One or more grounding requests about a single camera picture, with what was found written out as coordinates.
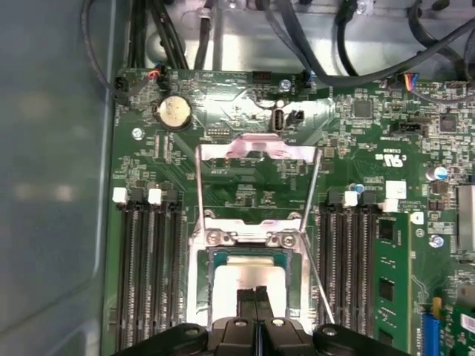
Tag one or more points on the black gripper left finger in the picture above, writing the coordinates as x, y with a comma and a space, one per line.
237, 341

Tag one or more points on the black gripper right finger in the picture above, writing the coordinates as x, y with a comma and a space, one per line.
282, 341

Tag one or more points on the silver CPU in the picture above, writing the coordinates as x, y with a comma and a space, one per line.
226, 293

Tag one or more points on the metal locking lever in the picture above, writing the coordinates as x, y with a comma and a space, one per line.
318, 278

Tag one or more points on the metal socket cover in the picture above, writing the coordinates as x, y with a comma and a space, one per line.
259, 145

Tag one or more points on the CPU socket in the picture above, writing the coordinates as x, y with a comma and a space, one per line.
193, 278

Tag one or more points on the black RAM slot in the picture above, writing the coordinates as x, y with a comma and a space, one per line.
360, 267
345, 267
328, 267
162, 278
145, 278
177, 278
128, 278

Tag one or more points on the blue expansion slot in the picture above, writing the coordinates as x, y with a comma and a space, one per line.
430, 330

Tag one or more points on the green RAM stick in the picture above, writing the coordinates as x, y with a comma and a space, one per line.
391, 267

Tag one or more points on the green motherboard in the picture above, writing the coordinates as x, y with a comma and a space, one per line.
371, 155

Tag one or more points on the silver chipset heatsink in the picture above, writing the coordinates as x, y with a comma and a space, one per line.
467, 219

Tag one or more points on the internal USB port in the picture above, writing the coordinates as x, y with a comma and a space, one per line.
278, 119

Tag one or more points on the blue-topped capacitor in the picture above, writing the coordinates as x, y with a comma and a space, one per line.
437, 173

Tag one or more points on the coin cell battery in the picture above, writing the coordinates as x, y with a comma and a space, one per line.
173, 113

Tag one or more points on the black and grey PC case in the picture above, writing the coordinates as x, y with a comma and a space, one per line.
48, 148

